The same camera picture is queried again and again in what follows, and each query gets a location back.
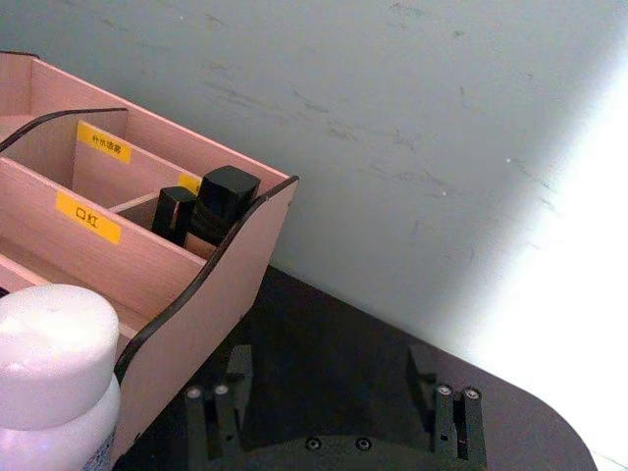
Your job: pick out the white plastic bottle with cap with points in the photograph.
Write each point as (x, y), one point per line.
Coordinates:
(54, 358)

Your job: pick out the slim black lipstick tube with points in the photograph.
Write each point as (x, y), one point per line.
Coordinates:
(169, 216)

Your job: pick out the light wooden organizer box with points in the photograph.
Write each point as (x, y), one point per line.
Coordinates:
(206, 319)

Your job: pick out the wide black square-capped tube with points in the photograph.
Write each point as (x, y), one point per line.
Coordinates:
(223, 198)

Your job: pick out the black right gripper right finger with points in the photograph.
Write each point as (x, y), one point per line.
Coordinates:
(444, 417)

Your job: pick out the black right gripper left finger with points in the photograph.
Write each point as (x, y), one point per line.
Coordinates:
(239, 373)

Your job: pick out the black table cloth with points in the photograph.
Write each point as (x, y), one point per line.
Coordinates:
(333, 338)

